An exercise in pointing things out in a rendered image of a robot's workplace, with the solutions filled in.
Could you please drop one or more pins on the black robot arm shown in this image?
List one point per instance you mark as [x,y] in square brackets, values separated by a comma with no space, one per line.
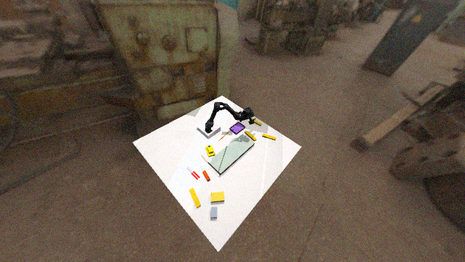
[209,124]

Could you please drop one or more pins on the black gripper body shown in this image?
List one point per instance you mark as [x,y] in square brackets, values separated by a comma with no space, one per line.
[251,121]

